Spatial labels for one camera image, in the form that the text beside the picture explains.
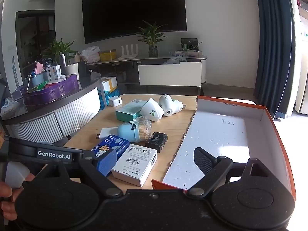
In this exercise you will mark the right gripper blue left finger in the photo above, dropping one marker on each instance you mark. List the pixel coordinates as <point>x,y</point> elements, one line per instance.
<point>105,161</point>

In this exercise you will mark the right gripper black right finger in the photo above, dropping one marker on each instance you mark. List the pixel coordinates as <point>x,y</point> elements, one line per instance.
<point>204,160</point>

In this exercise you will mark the blue floss pick case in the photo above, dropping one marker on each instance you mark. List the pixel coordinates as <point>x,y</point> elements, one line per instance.
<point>119,145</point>

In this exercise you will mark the white power adapter box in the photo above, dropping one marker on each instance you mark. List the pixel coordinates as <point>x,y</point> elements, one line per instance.
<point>135,164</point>

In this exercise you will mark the blue toothpick holder jar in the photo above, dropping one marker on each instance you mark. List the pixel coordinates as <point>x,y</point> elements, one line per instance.
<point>138,130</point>

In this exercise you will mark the black UGREEN charger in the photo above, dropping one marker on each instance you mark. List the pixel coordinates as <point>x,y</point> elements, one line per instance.
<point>157,141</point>

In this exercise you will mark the small white cube charger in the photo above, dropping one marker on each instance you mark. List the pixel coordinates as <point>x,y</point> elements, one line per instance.
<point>115,101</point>

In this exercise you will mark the white cone mosquito repeller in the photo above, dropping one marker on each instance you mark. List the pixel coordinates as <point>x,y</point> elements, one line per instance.
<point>152,110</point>

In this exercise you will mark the white wall charger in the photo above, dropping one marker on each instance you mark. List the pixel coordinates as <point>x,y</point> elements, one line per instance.
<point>105,132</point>

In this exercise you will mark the person's left hand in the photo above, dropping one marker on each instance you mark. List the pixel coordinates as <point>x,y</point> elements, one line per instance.
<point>8,204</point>

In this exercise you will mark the round dark-top ribbed table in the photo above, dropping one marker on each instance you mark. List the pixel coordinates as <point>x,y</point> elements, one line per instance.
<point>59,119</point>

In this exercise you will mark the orange white cardboard box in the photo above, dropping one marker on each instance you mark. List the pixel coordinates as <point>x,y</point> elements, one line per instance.
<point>236,130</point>

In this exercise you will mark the teal green carton box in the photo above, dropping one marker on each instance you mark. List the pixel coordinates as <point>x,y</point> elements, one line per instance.
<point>130,111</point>

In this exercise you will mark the white plug-in mosquito heater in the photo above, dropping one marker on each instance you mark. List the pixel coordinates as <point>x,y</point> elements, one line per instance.
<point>170,106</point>

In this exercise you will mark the blue plastic bag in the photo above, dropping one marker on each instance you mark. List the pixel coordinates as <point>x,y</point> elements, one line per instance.
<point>107,95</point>

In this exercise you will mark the purple storage tray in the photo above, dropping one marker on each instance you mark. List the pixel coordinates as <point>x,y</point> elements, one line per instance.
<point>52,93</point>

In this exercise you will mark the cardboard parcel with yellow tape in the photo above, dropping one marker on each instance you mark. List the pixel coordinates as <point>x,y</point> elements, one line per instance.
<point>109,84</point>

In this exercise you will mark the white medicine box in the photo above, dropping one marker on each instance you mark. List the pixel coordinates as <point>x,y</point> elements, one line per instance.
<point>54,72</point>

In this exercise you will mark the white TV stand cabinet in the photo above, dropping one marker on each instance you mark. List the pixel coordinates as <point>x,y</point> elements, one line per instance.
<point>154,71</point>

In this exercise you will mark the white cup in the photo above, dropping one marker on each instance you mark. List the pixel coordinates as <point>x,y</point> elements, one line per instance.
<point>72,69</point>

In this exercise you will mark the dark blue curtain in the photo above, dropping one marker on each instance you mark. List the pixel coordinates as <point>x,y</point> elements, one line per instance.
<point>276,58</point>

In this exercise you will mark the yellow box on stand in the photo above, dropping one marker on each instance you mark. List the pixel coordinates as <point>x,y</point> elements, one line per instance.
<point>108,55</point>

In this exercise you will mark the green plant by table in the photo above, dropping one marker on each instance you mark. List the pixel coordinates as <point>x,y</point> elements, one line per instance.
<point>56,49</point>

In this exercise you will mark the white plastic bag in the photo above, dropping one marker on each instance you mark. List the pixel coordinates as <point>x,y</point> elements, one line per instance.
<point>91,54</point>

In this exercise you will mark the white wifi router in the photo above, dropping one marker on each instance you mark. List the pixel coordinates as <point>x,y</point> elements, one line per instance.
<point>129,51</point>

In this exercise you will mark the black framed display box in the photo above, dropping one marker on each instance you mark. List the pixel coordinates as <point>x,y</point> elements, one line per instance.
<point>189,44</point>

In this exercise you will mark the potted bamboo on TV stand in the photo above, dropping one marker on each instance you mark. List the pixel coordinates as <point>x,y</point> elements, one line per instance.
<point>152,34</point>

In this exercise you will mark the large black wall television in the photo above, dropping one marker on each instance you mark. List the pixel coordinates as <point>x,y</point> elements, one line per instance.
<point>105,19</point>

